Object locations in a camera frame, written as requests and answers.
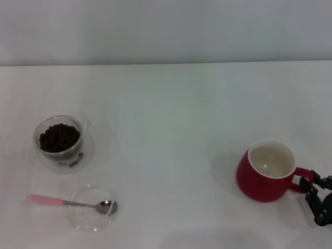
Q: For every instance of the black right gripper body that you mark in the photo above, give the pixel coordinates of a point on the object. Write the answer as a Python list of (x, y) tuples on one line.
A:
[(325, 210)]

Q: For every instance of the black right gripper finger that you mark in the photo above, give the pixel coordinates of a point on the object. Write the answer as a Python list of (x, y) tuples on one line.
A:
[(323, 181), (310, 192)]

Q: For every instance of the red ceramic mug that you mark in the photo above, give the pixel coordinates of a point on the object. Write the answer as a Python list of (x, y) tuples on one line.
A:
[(249, 179)]

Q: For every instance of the clear glass dish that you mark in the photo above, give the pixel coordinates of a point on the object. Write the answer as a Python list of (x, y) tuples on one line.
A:
[(88, 221)]

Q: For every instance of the coffee bean pile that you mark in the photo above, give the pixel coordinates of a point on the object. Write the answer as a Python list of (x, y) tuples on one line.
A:
[(58, 138)]

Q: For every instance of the double-walled glass cup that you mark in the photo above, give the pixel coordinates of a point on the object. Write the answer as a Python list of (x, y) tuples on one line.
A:
[(52, 161)]

